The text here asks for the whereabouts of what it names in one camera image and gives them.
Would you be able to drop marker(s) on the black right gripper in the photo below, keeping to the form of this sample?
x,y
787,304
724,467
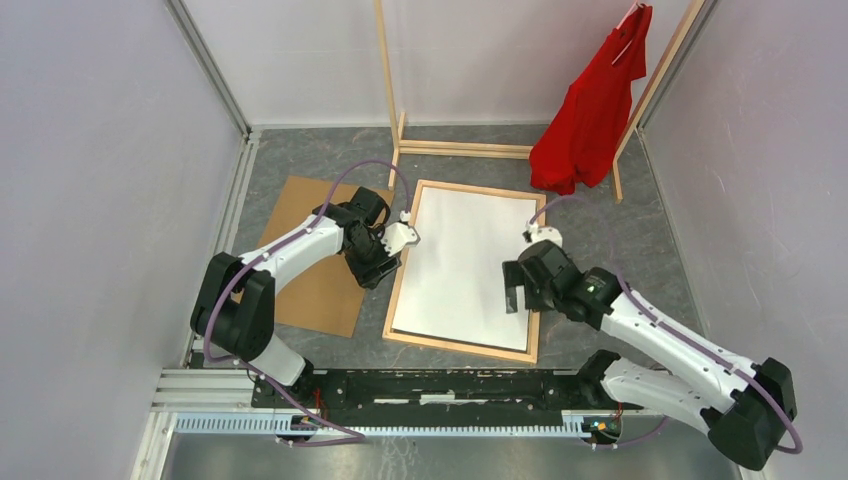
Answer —
x,y
514,274

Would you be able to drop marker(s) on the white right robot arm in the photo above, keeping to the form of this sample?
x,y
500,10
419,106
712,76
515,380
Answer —
x,y
744,408

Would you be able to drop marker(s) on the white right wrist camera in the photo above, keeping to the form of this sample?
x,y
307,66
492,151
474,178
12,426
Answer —
x,y
535,234

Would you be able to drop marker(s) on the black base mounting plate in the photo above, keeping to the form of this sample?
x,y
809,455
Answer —
x,y
451,398

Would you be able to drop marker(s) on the red t-shirt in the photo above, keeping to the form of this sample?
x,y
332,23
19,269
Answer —
x,y
579,145

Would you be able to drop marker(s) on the printed photo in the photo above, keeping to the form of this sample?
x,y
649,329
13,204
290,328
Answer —
x,y
464,265

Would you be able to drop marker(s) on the pink clothes hanger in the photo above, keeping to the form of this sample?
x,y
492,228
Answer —
x,y
620,28

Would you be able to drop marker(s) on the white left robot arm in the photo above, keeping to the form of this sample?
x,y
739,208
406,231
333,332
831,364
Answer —
x,y
235,307

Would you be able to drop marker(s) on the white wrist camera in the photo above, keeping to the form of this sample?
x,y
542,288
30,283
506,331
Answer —
x,y
535,234
400,235

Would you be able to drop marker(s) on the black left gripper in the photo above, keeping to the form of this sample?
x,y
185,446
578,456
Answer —
x,y
370,275

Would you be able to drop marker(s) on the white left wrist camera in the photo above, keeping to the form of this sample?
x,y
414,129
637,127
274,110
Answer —
x,y
400,235

